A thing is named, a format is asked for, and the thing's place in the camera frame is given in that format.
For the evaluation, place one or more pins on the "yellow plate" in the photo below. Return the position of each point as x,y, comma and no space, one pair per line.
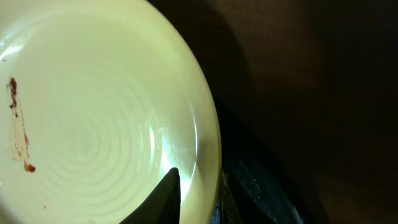
99,100

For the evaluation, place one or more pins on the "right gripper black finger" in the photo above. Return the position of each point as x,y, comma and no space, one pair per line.
162,206

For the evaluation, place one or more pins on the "round black tray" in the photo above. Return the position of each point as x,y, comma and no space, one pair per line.
255,186

